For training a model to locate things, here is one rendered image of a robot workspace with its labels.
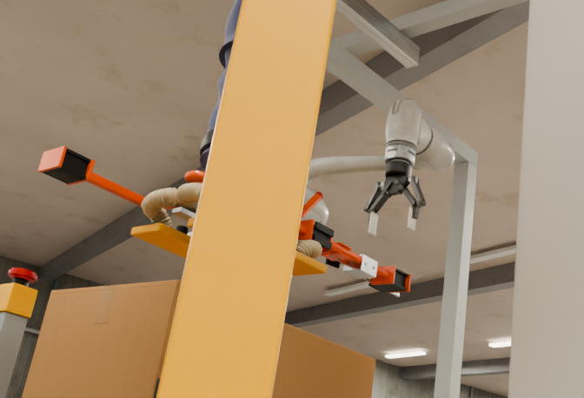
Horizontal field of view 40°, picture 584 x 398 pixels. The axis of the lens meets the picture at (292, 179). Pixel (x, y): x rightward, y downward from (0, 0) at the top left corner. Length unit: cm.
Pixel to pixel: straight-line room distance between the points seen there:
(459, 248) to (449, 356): 76
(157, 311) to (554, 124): 82
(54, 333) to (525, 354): 110
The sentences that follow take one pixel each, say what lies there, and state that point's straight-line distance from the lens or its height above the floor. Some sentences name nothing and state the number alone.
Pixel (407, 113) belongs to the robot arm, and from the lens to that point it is 239.
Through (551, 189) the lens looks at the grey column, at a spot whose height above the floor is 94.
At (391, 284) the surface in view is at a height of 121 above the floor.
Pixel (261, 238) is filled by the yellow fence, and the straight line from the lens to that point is 38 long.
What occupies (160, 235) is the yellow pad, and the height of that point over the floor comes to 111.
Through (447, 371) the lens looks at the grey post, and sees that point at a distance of 548.
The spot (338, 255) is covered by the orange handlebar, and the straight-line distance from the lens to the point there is 205.
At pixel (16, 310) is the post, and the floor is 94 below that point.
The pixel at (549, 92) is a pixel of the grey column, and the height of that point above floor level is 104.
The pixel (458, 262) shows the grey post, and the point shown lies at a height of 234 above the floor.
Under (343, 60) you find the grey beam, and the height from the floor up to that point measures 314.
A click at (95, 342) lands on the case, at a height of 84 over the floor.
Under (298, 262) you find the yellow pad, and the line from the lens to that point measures 175.
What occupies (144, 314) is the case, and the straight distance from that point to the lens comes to 145.
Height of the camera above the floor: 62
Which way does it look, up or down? 22 degrees up
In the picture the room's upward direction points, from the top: 10 degrees clockwise
